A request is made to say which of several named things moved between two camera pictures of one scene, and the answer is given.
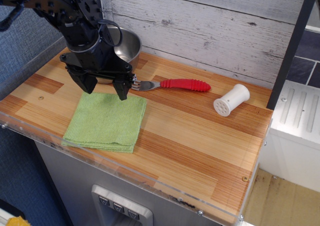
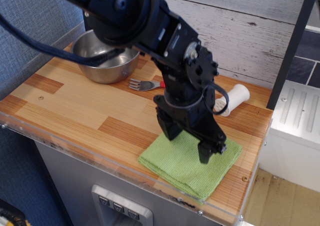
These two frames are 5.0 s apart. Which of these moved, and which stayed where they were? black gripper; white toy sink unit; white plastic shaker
Moved: black gripper
Stayed: white toy sink unit; white plastic shaker
